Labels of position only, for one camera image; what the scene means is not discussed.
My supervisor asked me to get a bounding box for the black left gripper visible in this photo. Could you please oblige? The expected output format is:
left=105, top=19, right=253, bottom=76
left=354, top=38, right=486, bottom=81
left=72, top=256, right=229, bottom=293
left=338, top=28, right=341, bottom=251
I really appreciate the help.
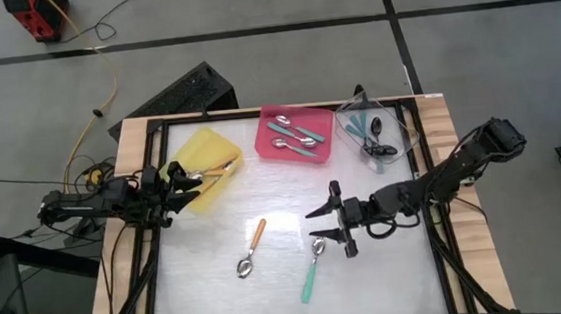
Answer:
left=132, top=157, right=208, bottom=232

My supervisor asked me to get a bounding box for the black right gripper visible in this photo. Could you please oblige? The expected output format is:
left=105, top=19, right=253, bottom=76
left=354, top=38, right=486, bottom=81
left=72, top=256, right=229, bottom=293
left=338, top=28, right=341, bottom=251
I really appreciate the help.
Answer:
left=302, top=175, right=386, bottom=263

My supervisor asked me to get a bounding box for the silver spoon teal handle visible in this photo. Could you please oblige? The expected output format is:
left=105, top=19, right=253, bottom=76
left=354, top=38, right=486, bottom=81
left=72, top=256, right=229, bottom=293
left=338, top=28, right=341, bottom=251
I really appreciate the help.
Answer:
left=295, top=236, right=332, bottom=306
left=274, top=111, right=327, bottom=147
left=270, top=133, right=320, bottom=162
left=266, top=117, right=319, bottom=153

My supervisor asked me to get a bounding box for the yellow plastic bin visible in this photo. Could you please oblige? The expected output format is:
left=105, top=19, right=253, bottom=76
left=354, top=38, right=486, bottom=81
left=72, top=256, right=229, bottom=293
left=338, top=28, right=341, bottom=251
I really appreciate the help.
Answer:
left=159, top=124, right=249, bottom=218

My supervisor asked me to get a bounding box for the pink plastic bin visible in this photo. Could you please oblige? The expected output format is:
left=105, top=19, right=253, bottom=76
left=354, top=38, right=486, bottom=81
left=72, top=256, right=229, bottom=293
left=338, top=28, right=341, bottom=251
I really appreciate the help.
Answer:
left=250, top=100, right=338, bottom=171

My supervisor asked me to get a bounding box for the white glossy work sheet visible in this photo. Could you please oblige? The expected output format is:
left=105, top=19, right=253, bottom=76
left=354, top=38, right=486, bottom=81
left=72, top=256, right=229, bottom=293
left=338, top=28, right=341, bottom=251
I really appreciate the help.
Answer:
left=135, top=102, right=450, bottom=314

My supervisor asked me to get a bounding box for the clear plastic bin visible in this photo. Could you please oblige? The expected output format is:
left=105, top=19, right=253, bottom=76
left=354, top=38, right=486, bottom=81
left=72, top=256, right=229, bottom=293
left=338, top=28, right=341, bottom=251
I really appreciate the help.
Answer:
left=332, top=87, right=424, bottom=180

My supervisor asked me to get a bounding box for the black desk beam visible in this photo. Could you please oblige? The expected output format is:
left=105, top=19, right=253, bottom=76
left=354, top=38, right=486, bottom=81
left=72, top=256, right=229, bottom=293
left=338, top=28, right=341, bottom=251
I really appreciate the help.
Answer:
left=0, top=224, right=103, bottom=286

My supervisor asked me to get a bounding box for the red and black box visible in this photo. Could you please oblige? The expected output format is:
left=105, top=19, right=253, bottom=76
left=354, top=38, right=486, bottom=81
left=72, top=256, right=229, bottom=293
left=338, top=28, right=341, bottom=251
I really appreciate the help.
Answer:
left=1, top=0, right=74, bottom=48

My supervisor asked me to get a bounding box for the black metal table frame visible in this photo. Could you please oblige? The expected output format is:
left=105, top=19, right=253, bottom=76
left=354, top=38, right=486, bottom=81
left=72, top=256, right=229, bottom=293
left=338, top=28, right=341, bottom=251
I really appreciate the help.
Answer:
left=64, top=89, right=525, bottom=314

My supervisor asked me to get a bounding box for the yellow floor cable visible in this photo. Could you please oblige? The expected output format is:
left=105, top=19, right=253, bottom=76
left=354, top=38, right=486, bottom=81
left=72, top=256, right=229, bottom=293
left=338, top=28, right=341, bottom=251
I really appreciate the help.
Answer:
left=40, top=0, right=127, bottom=196

